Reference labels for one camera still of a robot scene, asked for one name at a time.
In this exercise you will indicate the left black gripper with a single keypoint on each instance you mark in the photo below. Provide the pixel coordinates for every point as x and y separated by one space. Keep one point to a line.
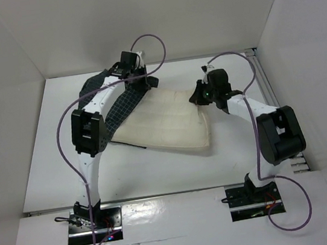
145 84

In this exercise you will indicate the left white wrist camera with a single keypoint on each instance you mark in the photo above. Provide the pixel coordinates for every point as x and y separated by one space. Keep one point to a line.
140 59

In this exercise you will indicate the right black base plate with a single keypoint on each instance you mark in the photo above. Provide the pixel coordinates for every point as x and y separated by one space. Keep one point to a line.
248 205

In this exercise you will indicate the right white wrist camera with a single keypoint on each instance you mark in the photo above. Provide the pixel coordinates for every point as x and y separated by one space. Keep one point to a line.
207 68

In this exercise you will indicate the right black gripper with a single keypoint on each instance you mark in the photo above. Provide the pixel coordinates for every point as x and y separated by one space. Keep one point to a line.
199 93

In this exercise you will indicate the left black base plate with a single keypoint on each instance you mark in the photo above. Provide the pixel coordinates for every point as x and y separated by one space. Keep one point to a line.
108 229

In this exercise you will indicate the cream white pillow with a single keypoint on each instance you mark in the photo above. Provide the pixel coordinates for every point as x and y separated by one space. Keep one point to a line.
165 120

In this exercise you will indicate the dark blue checkered pillowcase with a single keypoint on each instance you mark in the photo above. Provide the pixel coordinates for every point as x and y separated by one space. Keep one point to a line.
122 107

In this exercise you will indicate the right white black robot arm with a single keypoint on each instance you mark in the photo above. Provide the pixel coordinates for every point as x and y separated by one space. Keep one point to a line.
278 136

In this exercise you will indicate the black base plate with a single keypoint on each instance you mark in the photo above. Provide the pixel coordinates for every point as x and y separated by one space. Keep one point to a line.
108 229
248 205

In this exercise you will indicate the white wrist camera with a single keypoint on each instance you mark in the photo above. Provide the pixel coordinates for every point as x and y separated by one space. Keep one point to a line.
207 68
140 59

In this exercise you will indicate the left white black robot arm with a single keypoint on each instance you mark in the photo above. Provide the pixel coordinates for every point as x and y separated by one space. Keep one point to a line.
107 99

